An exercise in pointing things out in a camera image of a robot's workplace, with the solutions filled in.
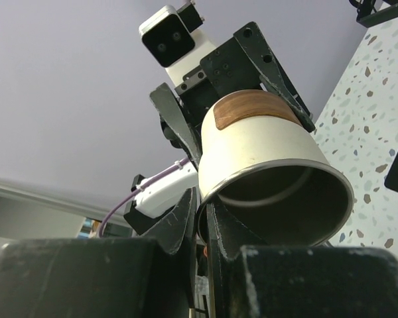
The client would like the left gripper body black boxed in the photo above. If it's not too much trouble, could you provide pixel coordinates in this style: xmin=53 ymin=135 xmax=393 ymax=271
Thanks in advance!
xmin=159 ymin=49 xmax=261 ymax=149

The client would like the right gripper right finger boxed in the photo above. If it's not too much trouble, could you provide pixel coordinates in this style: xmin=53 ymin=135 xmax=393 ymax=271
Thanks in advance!
xmin=205 ymin=203 xmax=398 ymax=317

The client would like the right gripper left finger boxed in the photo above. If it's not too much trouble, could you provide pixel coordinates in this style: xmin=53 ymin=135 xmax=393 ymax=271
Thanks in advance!
xmin=0 ymin=189 xmax=197 ymax=317

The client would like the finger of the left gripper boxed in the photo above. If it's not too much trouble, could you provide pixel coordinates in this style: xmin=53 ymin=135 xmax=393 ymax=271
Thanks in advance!
xmin=149 ymin=83 xmax=202 ymax=170
xmin=233 ymin=21 xmax=315 ymax=133

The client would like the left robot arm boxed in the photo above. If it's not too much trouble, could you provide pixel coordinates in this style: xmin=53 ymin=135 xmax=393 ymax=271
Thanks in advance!
xmin=124 ymin=21 xmax=315 ymax=235

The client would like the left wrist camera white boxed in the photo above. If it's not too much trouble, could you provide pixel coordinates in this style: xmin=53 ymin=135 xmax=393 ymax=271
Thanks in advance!
xmin=139 ymin=1 xmax=216 ymax=92

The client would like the black wire dish rack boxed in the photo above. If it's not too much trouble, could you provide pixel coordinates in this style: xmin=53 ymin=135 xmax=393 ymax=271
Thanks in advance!
xmin=348 ymin=0 xmax=398 ymax=196

